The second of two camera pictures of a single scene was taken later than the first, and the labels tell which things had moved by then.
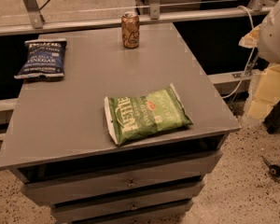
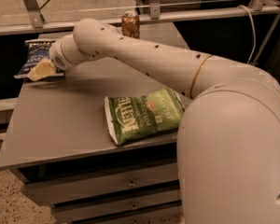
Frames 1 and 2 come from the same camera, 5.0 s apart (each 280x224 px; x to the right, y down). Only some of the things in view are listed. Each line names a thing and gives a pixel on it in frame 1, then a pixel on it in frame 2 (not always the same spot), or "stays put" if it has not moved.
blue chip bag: (44, 59) stays put
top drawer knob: (131, 183) stays put
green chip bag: (133, 119) stays put
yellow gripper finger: (252, 39) → (64, 53)
